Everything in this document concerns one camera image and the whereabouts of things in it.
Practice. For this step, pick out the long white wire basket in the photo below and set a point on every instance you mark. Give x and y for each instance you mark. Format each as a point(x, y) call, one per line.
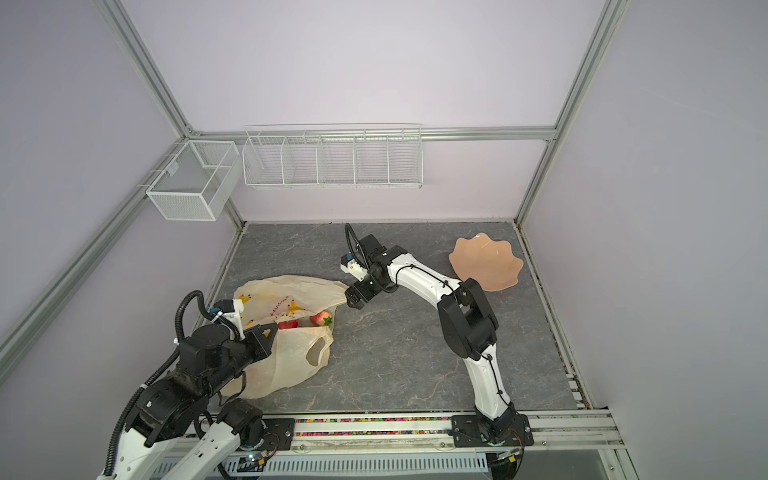
point(333, 155)

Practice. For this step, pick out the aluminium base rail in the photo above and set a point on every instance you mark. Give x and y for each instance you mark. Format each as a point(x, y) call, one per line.
point(359, 445)

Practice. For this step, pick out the small white wire basket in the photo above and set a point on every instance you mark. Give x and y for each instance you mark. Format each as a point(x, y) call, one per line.
point(197, 181)

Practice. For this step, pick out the red green dragon fruit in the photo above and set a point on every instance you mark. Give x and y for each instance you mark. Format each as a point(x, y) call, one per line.
point(286, 325)

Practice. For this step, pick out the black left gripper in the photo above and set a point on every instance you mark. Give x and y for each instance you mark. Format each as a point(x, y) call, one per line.
point(262, 345)

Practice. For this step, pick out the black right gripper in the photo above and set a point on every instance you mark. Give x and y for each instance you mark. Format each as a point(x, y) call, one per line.
point(360, 288)

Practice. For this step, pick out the peach wavy fruit plate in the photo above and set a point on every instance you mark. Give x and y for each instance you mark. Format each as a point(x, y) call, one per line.
point(491, 263)

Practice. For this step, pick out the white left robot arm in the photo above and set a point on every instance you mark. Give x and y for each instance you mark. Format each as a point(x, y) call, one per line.
point(176, 395)

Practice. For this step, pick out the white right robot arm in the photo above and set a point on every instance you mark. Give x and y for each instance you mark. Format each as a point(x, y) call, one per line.
point(467, 321)

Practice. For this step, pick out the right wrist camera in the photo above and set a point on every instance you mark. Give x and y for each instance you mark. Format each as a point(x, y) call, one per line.
point(352, 267)

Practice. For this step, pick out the banana print plastic bag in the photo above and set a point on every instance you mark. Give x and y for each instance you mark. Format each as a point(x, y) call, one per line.
point(297, 354)

